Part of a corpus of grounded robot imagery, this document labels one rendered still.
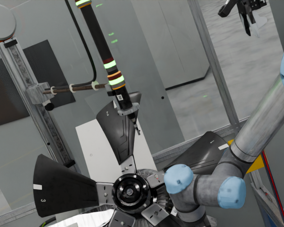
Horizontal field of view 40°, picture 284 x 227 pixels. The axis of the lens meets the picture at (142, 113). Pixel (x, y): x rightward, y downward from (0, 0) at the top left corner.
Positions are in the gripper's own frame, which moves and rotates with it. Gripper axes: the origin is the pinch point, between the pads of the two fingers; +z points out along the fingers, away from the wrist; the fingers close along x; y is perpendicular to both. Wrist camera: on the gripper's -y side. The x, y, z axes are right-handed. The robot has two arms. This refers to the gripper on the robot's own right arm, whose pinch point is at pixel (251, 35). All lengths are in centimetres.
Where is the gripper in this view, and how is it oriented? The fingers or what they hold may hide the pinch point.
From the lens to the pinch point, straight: 152.0
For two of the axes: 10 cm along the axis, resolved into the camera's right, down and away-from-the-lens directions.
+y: 9.3, -3.7, -0.3
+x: -0.7, -2.6, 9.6
